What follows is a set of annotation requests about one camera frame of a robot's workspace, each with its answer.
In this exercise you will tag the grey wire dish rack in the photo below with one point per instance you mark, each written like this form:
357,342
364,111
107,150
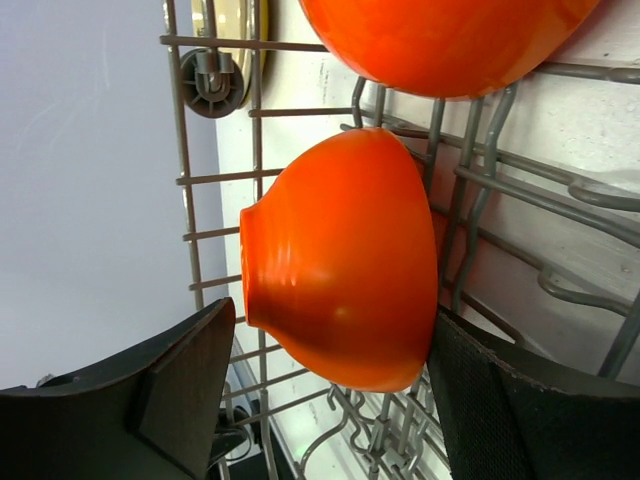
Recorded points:
534,195

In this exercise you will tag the small cream plate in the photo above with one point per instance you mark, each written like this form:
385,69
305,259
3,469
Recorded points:
234,19

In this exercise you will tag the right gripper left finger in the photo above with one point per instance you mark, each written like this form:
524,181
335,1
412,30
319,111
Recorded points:
147,412

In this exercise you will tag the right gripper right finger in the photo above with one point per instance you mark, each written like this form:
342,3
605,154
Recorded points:
507,413

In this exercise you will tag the orange bowl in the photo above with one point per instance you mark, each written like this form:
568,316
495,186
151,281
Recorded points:
445,49
339,262

